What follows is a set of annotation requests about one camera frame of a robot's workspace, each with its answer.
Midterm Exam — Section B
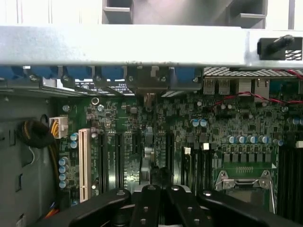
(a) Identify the grey printed parts rack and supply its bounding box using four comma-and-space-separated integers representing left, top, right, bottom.
101, 0, 267, 30

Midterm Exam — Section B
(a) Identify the white power connector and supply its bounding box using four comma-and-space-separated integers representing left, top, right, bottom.
49, 115, 69, 139

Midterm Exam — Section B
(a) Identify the black open PC case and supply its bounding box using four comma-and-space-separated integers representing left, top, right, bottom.
0, 25, 303, 227

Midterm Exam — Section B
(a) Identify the thin metal locking lever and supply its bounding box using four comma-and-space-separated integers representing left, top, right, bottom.
268, 179, 277, 214

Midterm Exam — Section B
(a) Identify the blue card retention clip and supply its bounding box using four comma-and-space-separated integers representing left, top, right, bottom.
66, 66, 92, 82
31, 66, 59, 80
101, 66, 124, 81
0, 66, 24, 80
174, 67, 196, 84

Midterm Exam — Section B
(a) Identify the black sleeved power cable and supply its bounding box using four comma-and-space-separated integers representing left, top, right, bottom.
18, 119, 60, 190

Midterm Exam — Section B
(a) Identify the white PCI expansion slot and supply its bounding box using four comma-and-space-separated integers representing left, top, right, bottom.
78, 128, 89, 204

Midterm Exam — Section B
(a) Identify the short PCIe expansion slot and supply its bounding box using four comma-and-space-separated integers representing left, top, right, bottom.
132, 134, 139, 155

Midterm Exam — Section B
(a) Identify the green motherboard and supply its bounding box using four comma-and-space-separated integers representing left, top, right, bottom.
58, 79, 303, 213

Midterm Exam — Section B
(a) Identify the red and black twisted wire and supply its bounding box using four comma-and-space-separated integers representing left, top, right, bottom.
212, 69, 303, 107

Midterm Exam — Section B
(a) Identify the coloured power wire bundle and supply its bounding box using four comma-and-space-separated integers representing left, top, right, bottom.
45, 201, 60, 220

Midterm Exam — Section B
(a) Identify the CPU socket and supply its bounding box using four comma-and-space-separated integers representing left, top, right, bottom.
214, 169, 277, 209

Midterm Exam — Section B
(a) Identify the long PCIe expansion slot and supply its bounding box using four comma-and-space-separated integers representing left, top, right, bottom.
165, 132, 175, 183
98, 132, 107, 190
115, 132, 125, 190

